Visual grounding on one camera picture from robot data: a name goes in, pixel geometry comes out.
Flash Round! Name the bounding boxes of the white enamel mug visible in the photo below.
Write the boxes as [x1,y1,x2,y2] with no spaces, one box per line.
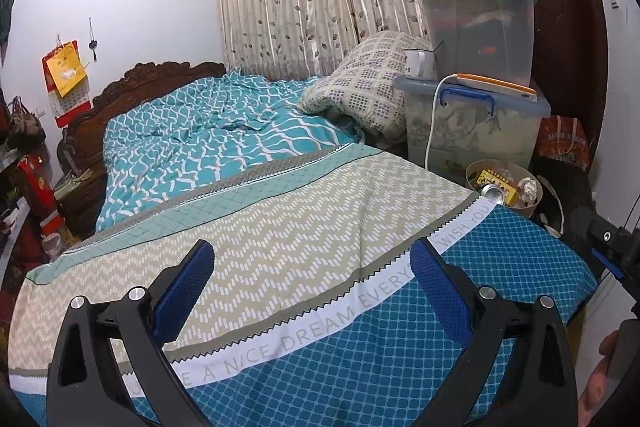
[405,49,437,80]

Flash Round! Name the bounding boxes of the white charging cable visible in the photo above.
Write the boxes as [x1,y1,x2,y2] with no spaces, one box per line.
[423,74,459,170]

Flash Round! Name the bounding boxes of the dark wooden door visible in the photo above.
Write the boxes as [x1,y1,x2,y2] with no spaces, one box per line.
[532,0,608,153]

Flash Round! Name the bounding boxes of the checkered folded quilt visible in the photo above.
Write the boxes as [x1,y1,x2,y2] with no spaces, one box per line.
[298,30,431,143]

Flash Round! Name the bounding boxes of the patterned bed cover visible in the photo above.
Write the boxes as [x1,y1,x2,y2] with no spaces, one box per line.
[8,144,597,426]

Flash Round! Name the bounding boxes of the round trash bin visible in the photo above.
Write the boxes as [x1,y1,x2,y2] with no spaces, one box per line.
[464,159,544,219]

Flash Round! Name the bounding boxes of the clear bin blue handle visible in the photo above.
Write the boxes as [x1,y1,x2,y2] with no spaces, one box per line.
[394,76,550,184]

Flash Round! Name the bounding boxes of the brown handbag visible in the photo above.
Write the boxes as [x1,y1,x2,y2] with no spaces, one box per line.
[6,95,46,153]

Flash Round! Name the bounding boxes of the middle clear storage box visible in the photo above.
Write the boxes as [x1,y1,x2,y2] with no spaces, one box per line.
[421,0,537,87]

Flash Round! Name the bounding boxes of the cluttered metal shelf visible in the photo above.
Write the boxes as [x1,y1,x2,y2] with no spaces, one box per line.
[1,95,52,293]

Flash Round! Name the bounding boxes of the right hand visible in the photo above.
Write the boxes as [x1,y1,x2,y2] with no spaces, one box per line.
[578,329,620,427]

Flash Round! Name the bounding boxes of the red yellow wall calendar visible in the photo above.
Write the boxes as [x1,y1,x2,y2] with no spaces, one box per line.
[41,38,91,129]

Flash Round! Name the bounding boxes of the teal patterned duvet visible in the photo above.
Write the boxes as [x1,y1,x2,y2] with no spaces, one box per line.
[96,70,363,232]

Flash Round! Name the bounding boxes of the orange shopping bag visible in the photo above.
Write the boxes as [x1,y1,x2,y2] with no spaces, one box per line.
[535,115,590,172]

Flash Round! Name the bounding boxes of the yellow snack box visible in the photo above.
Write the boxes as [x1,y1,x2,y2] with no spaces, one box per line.
[475,169,518,206]

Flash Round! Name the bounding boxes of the hanging keys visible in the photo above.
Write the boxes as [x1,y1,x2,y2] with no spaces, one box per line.
[88,18,99,62]

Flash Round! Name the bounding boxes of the red gift bag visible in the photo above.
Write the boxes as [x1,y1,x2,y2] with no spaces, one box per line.
[17,155,65,236]

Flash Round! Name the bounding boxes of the carved wooden headboard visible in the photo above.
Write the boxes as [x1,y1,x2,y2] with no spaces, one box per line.
[55,59,228,238]

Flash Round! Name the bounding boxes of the white paper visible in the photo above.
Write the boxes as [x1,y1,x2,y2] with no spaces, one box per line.
[518,176,538,208]

